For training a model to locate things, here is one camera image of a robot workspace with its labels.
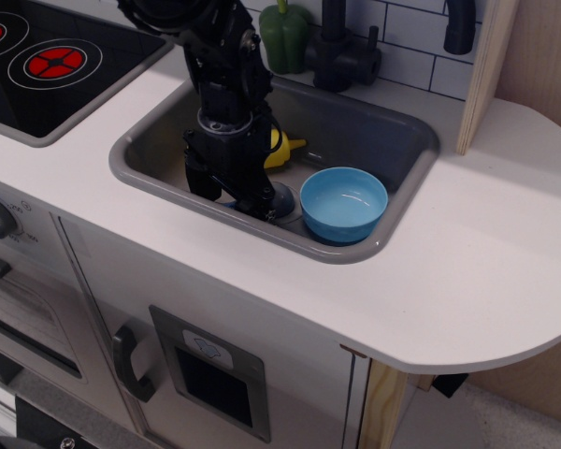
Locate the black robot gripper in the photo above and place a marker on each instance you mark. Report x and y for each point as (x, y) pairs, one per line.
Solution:
(233, 162)

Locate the blue and grey toy spoon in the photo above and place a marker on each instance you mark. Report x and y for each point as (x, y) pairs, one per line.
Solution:
(283, 202)

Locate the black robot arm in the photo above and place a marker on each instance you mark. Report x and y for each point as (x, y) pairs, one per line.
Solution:
(222, 52)

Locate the light blue plastic bowl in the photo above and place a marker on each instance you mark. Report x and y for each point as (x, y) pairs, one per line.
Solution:
(342, 204)

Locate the grey plastic sink basin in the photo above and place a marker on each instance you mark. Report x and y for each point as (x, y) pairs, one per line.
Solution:
(340, 131)

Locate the yellow toy mustard bottle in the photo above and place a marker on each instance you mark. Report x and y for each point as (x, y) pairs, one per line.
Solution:
(283, 147)

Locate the green toy bell pepper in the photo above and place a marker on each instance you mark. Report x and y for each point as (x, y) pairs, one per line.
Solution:
(284, 29)

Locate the black toy faucet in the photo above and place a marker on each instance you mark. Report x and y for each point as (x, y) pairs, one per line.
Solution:
(426, 45)

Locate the grey ice dispenser panel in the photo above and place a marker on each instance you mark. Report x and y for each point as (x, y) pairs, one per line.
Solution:
(215, 374)

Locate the black toy stovetop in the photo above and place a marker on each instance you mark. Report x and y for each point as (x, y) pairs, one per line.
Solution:
(58, 66)

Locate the grey toy oven door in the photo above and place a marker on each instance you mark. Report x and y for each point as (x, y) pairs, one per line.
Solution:
(33, 329)

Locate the light wooden side panel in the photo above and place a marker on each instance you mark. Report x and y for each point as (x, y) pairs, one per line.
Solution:
(493, 43)

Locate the grey cabinet door handle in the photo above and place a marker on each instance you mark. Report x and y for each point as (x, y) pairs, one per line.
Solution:
(123, 345)

